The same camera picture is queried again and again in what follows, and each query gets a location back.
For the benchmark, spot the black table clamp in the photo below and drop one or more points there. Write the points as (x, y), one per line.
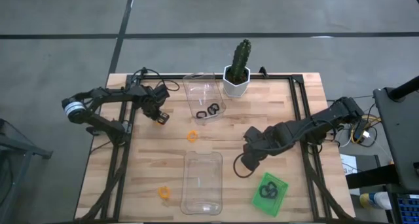
(93, 130)

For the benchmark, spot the grey metal furniture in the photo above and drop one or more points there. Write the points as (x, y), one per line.
(23, 152)

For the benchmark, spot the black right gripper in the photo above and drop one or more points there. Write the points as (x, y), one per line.
(253, 152)

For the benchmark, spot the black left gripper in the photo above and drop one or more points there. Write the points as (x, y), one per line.
(152, 107)

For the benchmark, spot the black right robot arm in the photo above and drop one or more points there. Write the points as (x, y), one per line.
(311, 124)

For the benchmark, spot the white hexagonal plant pot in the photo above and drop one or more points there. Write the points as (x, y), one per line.
(234, 89)

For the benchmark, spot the black metal table frame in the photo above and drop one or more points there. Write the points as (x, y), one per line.
(278, 76)

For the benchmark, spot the white paper sheet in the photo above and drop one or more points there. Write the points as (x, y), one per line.
(348, 163)

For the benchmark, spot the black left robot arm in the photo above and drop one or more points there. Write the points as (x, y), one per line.
(111, 93)

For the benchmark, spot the green cactus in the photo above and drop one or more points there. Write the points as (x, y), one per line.
(240, 58)

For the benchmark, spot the clear plastic container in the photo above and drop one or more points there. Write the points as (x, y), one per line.
(201, 184)
(203, 89)

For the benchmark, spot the black pole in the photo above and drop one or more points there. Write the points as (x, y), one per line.
(406, 88)

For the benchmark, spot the dark plastic crate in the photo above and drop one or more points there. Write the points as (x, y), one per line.
(407, 209)

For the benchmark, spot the green plastic tray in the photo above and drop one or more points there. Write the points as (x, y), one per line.
(278, 206)

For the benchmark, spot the grey side table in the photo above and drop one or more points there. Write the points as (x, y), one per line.
(396, 129)

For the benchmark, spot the white spray bottle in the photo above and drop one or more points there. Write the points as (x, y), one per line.
(376, 200)

